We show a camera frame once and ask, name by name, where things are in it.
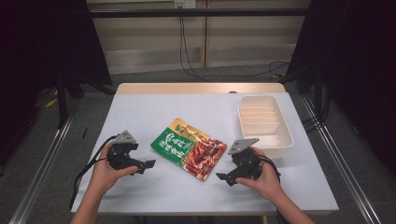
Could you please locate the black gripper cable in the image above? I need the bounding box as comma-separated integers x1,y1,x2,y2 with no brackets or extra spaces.
68,134,120,210
257,154,282,184

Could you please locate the black floor cable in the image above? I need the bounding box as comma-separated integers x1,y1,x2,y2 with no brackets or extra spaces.
178,16,292,82

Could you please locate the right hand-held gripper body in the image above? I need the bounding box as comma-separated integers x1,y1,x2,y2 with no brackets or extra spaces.
226,137,264,187

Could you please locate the metal floor rail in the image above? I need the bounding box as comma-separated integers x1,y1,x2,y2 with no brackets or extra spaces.
7,106,79,224
300,96,383,224

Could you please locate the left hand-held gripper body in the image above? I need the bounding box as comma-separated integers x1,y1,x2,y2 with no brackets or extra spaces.
106,130,145,171

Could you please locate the white plastic divided bin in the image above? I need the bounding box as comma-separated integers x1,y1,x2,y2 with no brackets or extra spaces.
237,94,295,161

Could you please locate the black horizontal bar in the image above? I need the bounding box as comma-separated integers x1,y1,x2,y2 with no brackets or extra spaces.
89,8,310,19

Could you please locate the green and red food packet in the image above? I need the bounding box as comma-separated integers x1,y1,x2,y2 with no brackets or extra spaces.
149,117,228,182

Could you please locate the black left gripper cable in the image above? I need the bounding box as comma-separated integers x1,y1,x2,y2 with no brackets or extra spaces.
68,134,120,210

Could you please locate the white table mat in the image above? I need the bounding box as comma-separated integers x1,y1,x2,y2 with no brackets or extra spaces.
71,91,340,215

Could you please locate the person's right hand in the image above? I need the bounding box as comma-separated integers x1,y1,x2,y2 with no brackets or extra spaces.
235,146,286,204

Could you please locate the white wall socket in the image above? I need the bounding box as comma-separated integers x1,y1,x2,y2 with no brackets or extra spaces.
174,0,197,9

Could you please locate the person's left hand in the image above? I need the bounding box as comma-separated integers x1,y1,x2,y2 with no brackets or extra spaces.
89,143,139,197

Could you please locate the black curtain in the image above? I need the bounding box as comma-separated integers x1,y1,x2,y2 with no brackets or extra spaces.
284,0,396,176
0,0,114,169

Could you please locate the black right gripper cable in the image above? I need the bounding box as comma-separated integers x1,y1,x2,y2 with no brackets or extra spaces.
257,154,282,184

